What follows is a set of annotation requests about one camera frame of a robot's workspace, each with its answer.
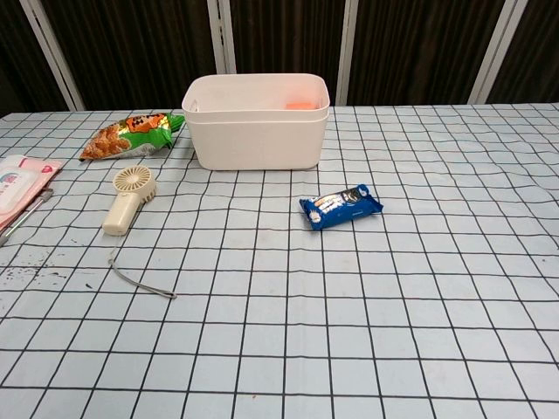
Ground beige handheld fan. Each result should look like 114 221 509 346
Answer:
101 166 158 237

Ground blue cookie pack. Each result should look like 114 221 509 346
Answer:
299 183 384 232

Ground white plastic storage bin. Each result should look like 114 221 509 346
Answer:
181 73 330 171

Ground blue white checkered tablecloth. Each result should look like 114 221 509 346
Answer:
0 103 559 419

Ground green orange snack bag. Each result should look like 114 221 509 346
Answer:
79 111 187 161

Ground clear glasses with metal temples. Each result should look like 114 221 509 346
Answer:
0 186 56 246

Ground pink wet wipes pack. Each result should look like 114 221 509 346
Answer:
0 154 63 230

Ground grey fan wrist strap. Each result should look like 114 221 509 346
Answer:
106 244 177 300

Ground white metal frame post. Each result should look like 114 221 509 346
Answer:
468 0 521 105
18 0 86 111
206 0 238 110
335 0 370 107

